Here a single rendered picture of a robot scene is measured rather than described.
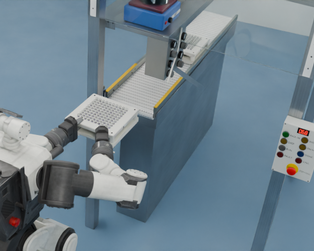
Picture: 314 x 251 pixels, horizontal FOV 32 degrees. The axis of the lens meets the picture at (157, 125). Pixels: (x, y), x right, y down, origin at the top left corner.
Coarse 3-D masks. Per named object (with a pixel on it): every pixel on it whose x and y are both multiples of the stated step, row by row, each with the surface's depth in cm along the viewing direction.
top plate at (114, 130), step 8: (96, 96) 258; (88, 104) 252; (120, 104) 254; (72, 112) 246; (112, 112) 248; (128, 112) 250; (136, 112) 250; (120, 120) 244; (128, 120) 245; (88, 128) 238; (112, 128) 238; (120, 128) 239; (112, 136) 235
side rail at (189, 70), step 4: (204, 52) 321; (200, 56) 316; (204, 56) 323; (196, 60) 312; (200, 60) 317; (192, 64) 308; (196, 64) 312; (188, 68) 304; (192, 68) 307; (184, 72) 300; (188, 72) 302; (180, 84) 295; (176, 88) 290; (172, 92) 286; (168, 96) 282; (164, 100) 278; (160, 104) 274; (156, 108) 269; (156, 112) 271
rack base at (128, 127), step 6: (132, 120) 253; (138, 120) 256; (126, 126) 248; (132, 126) 252; (78, 132) 242; (84, 132) 242; (90, 132) 242; (120, 132) 244; (126, 132) 247; (120, 138) 243; (114, 144) 239
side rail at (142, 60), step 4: (144, 56) 311; (140, 60) 307; (144, 60) 311; (140, 64) 307; (136, 68) 303; (128, 76) 296; (124, 80) 293; (116, 84) 284; (120, 84) 289; (112, 88) 281; (116, 88) 286; (108, 92) 278; (112, 92) 283; (108, 96) 280
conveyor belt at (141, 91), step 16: (144, 64) 311; (128, 80) 295; (144, 80) 296; (160, 80) 298; (176, 80) 299; (112, 96) 281; (128, 96) 282; (144, 96) 284; (160, 96) 285; (144, 112) 274
